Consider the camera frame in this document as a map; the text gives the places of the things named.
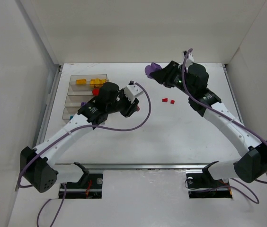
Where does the purple lego vase piece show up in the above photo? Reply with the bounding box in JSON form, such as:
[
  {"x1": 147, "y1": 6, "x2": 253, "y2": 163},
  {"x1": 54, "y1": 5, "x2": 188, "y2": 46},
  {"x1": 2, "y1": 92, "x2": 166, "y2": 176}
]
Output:
[{"x1": 144, "y1": 62, "x2": 162, "y2": 79}]

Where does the yellow striped lego brick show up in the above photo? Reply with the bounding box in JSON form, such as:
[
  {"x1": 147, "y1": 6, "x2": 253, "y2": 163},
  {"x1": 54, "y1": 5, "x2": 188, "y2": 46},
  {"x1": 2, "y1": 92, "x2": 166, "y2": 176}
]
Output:
[{"x1": 76, "y1": 79, "x2": 87, "y2": 85}]

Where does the red rounded lego brick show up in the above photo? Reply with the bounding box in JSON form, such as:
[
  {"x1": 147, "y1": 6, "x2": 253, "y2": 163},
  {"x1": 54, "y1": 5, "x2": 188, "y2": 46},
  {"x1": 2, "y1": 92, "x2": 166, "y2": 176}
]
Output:
[{"x1": 92, "y1": 88, "x2": 99, "y2": 96}]

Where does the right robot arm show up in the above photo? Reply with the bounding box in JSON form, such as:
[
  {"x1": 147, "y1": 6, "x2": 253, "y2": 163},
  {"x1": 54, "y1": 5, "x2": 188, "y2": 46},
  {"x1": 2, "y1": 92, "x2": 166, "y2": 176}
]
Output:
[{"x1": 145, "y1": 61, "x2": 267, "y2": 183}]

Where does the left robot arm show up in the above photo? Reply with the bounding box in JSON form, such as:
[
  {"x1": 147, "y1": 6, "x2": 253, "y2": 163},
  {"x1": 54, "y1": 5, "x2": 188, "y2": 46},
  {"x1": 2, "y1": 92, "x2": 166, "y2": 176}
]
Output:
[{"x1": 19, "y1": 82, "x2": 143, "y2": 193}]

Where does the clear acrylic bin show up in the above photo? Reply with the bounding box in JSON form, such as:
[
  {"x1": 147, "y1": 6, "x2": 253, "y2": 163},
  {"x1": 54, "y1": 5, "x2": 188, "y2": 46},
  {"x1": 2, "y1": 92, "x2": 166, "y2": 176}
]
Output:
[
  {"x1": 64, "y1": 95, "x2": 94, "y2": 107},
  {"x1": 62, "y1": 107, "x2": 79, "y2": 121},
  {"x1": 67, "y1": 85, "x2": 94, "y2": 96},
  {"x1": 69, "y1": 74, "x2": 109, "y2": 85}
]

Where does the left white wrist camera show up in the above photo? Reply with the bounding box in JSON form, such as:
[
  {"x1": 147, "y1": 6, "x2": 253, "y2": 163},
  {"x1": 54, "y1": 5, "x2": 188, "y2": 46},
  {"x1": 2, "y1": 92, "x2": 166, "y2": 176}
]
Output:
[{"x1": 124, "y1": 84, "x2": 143, "y2": 104}]

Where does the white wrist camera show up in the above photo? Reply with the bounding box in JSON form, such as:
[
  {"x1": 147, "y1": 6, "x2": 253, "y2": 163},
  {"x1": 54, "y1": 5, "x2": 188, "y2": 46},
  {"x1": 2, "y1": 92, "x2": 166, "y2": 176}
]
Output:
[
  {"x1": 124, "y1": 84, "x2": 143, "y2": 104},
  {"x1": 183, "y1": 51, "x2": 195, "y2": 68}
]

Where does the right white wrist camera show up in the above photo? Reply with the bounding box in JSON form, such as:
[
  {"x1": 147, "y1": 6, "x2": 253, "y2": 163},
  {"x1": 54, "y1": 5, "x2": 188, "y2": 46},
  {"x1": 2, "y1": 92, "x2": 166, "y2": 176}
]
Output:
[{"x1": 183, "y1": 51, "x2": 195, "y2": 68}]

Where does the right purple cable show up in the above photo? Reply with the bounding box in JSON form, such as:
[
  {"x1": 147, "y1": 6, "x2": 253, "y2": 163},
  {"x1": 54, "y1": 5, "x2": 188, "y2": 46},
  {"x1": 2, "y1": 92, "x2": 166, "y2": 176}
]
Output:
[{"x1": 180, "y1": 48, "x2": 267, "y2": 204}]

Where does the purple cable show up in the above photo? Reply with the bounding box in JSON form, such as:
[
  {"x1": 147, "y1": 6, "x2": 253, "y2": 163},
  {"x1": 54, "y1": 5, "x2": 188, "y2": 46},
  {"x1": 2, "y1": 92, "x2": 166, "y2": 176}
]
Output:
[
  {"x1": 16, "y1": 81, "x2": 152, "y2": 227},
  {"x1": 180, "y1": 48, "x2": 267, "y2": 204}
]

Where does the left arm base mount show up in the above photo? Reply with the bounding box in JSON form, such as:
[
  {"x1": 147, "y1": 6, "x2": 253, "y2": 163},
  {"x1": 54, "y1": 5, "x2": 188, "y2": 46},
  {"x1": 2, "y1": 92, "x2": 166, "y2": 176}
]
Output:
[{"x1": 65, "y1": 172, "x2": 103, "y2": 199}]

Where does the aluminium frame rail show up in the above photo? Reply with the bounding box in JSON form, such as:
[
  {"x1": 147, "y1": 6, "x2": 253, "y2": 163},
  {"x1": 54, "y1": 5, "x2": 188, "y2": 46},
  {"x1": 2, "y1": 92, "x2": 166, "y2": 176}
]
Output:
[{"x1": 31, "y1": 163, "x2": 259, "y2": 170}]

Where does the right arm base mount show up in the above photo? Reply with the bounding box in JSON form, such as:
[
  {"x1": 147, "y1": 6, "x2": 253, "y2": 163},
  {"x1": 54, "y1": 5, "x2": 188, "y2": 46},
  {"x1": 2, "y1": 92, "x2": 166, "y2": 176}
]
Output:
[{"x1": 185, "y1": 173, "x2": 232, "y2": 199}]

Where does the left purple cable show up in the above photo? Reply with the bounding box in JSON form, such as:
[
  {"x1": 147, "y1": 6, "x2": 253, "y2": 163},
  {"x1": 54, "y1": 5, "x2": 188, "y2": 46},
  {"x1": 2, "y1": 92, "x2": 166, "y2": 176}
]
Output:
[{"x1": 16, "y1": 81, "x2": 152, "y2": 227}]

